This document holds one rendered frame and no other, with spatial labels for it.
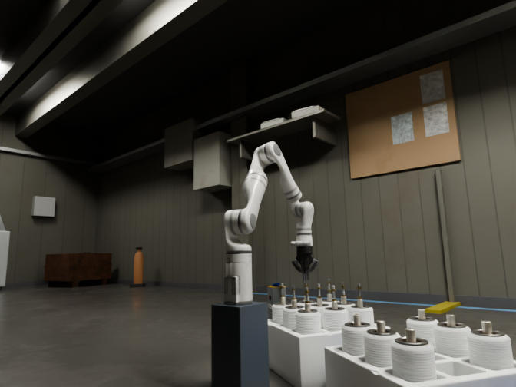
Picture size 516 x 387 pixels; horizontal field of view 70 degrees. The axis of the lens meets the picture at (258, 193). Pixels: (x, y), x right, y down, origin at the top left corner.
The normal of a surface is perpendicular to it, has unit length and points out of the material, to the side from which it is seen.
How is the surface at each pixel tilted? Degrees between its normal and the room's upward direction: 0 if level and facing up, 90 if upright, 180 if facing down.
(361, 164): 90
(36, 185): 90
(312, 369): 90
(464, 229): 90
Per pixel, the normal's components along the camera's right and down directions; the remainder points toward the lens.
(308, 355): 0.33, -0.17
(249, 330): 0.75, -0.13
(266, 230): -0.66, -0.11
